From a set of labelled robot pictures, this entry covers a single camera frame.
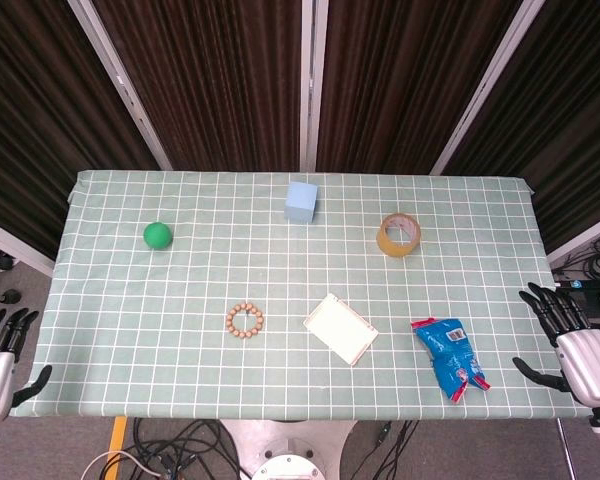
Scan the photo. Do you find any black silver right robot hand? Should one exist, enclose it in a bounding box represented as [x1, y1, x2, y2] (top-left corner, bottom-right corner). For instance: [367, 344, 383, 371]
[512, 282, 600, 407]

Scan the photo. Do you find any wooden bead bracelet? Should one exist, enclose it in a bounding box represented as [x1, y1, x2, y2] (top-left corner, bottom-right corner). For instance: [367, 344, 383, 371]
[225, 301, 265, 339]

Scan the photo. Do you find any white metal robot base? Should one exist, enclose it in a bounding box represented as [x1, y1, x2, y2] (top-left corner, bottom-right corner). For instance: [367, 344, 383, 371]
[219, 418, 357, 480]

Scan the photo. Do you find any black electronics box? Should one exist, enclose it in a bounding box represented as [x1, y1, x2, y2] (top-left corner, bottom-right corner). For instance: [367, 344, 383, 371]
[554, 279, 600, 317]

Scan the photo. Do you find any yellow floor tape strip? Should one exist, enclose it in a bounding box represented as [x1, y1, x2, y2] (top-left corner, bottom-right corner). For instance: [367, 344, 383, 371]
[107, 415, 130, 467]

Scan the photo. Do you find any blue snack bag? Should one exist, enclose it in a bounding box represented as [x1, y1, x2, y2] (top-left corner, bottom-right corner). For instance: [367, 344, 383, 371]
[411, 316, 493, 404]

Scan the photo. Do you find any green checkered tablecloth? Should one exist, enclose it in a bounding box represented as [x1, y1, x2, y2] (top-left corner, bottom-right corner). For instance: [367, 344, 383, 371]
[8, 169, 594, 421]

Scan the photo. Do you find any green ball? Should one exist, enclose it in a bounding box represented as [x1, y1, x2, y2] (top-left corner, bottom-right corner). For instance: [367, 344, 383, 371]
[143, 221, 174, 251]

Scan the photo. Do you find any yellow packing tape roll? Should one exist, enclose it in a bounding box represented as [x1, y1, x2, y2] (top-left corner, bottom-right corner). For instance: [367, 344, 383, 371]
[376, 212, 423, 259]

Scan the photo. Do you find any dark brown corrugated panel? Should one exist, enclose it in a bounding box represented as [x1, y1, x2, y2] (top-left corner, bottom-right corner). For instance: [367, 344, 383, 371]
[0, 0, 162, 260]
[442, 0, 600, 254]
[92, 0, 304, 173]
[315, 0, 524, 174]

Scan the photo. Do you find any light blue foam cube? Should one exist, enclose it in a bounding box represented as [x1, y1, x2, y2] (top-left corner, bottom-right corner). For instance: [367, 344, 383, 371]
[283, 180, 319, 223]

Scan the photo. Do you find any white metal partition rail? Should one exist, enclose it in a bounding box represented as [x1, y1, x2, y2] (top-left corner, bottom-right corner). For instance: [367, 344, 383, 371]
[0, 214, 56, 279]
[546, 208, 600, 264]

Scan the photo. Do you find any white floor cable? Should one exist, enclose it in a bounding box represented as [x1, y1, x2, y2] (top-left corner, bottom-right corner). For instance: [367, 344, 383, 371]
[81, 449, 162, 480]

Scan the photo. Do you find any black floor cable bundle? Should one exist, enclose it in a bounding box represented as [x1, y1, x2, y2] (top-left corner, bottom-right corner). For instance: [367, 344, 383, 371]
[82, 417, 244, 480]

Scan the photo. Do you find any black cable with plug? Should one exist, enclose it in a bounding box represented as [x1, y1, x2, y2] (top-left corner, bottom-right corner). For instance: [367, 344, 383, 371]
[359, 419, 421, 480]

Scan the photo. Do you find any white metal partition post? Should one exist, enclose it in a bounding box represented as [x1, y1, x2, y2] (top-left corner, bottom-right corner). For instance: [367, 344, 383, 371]
[429, 0, 549, 176]
[298, 0, 330, 173]
[67, 0, 174, 172]

